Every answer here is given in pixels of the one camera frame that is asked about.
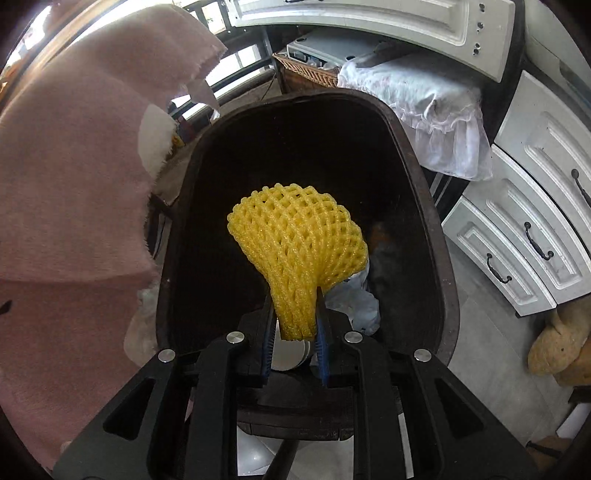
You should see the white lace cloth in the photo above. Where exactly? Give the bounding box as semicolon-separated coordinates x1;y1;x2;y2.
337;59;494;181

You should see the dark brown trash bin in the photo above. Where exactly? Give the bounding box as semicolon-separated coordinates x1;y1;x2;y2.
154;89;460;444

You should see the pink polka-dot tablecloth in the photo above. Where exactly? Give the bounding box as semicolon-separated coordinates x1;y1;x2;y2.
0;4;229;467

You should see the white plastic bag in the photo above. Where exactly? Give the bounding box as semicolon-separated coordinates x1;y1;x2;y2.
323;270;382;337

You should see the grey electronic device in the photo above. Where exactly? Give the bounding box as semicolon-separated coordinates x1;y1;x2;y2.
286;31;398;65

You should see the yellow foam net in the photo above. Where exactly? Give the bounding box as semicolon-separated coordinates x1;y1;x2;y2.
227;182;370;342

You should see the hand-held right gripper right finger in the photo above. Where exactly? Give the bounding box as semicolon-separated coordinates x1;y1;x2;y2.
314;285;540;480

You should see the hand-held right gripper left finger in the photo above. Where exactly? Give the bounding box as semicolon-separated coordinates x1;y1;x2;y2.
53;294;278;480

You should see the wicker basket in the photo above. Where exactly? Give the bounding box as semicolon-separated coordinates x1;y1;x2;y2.
272;52;342;90

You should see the clear plastic bag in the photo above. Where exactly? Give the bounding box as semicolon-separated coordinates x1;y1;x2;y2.
124;286;162;365

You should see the white drawer cabinet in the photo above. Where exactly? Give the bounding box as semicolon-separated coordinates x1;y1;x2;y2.
441;69;591;318

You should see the tan plush toy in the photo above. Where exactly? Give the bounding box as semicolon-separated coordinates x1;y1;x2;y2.
527;302;591;386

